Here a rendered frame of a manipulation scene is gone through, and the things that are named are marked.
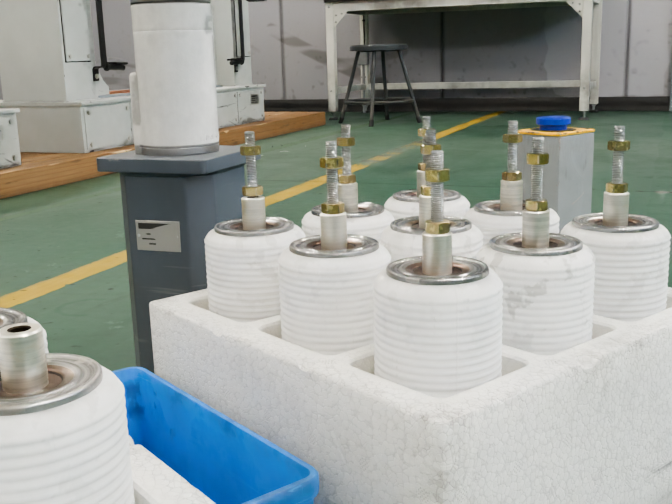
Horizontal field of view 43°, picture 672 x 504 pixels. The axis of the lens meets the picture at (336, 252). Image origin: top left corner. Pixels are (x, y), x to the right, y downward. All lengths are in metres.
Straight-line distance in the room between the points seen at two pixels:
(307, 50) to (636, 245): 5.63
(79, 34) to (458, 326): 2.88
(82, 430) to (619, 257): 0.50
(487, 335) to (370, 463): 0.12
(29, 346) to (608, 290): 0.51
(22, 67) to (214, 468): 2.78
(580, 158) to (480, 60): 4.91
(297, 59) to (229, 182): 5.35
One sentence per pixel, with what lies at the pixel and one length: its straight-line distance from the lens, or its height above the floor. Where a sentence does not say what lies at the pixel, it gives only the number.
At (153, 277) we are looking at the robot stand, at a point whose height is 0.16.
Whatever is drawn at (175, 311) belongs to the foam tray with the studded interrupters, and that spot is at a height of 0.18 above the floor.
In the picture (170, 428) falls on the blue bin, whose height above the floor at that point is 0.08.
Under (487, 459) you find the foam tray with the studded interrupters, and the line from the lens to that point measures 0.60.
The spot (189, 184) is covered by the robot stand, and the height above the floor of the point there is 0.27.
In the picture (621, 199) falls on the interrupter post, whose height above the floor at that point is 0.28.
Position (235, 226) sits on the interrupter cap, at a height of 0.25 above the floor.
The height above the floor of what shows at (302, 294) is 0.22.
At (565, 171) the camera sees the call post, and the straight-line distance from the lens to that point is 1.02.
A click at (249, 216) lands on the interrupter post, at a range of 0.80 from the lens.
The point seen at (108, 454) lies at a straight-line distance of 0.45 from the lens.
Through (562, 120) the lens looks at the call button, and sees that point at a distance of 1.04.
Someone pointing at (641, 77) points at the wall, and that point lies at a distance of 5.82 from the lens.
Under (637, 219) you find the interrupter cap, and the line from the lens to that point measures 0.83.
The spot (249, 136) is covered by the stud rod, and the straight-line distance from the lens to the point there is 0.79.
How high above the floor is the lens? 0.41
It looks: 13 degrees down
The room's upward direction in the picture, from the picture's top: 2 degrees counter-clockwise
